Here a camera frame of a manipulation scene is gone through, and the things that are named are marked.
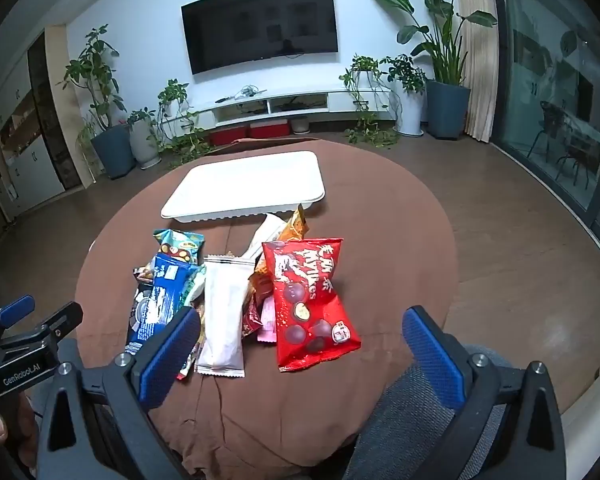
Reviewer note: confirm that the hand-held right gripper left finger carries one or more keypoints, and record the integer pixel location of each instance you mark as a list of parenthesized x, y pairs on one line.
[(170, 355)]

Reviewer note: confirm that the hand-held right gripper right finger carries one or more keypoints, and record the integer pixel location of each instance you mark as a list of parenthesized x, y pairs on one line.
[(432, 360)]

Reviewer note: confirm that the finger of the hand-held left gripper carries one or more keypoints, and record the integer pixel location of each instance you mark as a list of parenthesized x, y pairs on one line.
[(55, 326), (16, 309)]

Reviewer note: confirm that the blue cookie packet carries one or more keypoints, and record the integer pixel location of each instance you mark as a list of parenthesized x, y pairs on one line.
[(157, 300)]

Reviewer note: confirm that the white silvery snack packet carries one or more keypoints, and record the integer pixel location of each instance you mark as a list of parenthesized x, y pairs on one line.
[(222, 310)]

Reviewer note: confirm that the red patterned candy packet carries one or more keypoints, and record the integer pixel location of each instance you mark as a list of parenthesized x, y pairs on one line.
[(250, 317)]

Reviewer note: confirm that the pink snack packet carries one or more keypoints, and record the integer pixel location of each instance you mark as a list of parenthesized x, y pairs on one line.
[(269, 320)]

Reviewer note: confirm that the teal panda snack packet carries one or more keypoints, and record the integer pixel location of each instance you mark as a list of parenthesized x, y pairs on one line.
[(177, 245)]

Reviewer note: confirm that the red chocolate ball bag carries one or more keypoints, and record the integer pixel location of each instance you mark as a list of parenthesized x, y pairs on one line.
[(305, 300)]

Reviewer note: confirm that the cream long snack packet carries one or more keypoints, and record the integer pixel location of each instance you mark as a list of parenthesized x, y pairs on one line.
[(265, 235)]

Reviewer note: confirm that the orange snack packet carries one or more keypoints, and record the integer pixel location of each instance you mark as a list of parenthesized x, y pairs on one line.
[(292, 227)]

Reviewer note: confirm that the white plastic tray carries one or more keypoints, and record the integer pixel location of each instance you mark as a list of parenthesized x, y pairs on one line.
[(245, 185)]

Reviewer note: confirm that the person's left hand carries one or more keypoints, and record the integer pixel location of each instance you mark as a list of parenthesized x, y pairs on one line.
[(0, 425)]

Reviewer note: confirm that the leafy tree in blue planter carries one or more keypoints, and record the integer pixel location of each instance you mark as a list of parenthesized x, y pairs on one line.
[(112, 152)]

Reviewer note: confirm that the plant in grey-white planter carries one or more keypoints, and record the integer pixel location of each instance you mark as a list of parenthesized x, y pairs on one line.
[(145, 145)]

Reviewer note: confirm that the red storage box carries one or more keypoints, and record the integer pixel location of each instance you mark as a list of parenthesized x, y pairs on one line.
[(270, 128), (227, 136)]

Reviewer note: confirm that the white television console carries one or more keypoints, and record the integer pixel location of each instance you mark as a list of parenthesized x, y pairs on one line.
[(230, 112)]

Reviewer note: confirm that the broad-leaf plant in blue planter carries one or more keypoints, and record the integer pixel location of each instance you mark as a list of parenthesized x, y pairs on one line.
[(447, 110)]

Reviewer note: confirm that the bushy plant in white planter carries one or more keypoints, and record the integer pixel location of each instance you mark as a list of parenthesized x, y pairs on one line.
[(410, 110)]

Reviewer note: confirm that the black outdoor chair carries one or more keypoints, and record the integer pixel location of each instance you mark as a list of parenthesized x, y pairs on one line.
[(580, 155), (547, 120)]

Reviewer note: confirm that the trailing vine plant on stand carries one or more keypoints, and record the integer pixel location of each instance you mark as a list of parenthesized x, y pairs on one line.
[(365, 65), (172, 92)]

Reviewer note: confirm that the small white pot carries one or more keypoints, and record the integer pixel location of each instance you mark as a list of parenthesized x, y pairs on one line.
[(300, 125)]

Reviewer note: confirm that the beige curtain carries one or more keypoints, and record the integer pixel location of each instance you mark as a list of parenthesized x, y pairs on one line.
[(480, 85)]

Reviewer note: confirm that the glass sliding door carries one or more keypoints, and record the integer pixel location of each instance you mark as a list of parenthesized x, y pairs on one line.
[(540, 35)]

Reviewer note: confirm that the built-in wall cabinet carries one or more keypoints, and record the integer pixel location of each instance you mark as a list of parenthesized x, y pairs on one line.
[(30, 170)]

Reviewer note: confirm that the black wall television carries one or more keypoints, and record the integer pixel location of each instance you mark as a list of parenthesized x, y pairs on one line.
[(260, 25)]

